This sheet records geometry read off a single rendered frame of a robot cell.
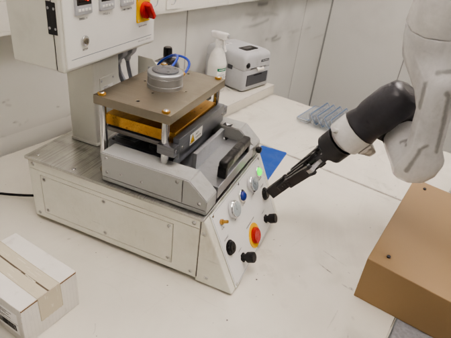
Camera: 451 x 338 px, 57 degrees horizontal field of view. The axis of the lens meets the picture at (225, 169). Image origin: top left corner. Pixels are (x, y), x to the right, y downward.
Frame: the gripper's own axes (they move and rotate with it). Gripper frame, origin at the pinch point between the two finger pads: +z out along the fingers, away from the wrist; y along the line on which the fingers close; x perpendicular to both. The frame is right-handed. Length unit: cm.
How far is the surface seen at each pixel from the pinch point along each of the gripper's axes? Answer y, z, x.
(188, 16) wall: -77, 22, -65
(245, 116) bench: -63, 28, -18
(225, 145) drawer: 5.0, 0.0, -17.2
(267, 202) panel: -0.3, 6.4, 1.6
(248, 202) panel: 9.6, 3.5, -3.6
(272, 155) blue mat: -37.3, 16.5, -1.9
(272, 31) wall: -154, 26, -42
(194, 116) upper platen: 11.9, -4.0, -27.1
